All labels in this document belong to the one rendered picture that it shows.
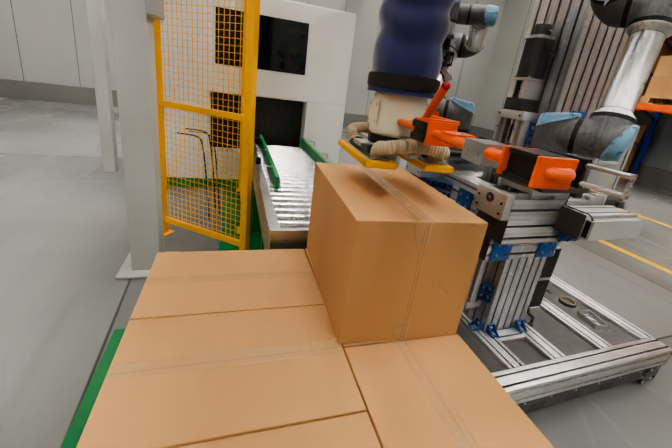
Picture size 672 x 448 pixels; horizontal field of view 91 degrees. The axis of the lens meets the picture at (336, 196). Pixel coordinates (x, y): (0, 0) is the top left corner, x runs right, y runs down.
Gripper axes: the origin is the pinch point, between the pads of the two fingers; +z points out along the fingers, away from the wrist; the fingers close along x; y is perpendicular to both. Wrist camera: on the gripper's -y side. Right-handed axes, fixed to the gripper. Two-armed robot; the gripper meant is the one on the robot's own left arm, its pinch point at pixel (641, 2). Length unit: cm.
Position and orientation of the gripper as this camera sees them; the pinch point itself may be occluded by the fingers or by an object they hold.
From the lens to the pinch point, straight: 109.8
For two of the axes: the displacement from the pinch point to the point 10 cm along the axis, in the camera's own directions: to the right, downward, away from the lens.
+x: 3.2, 3.4, -8.8
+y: -9.4, -0.1, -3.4
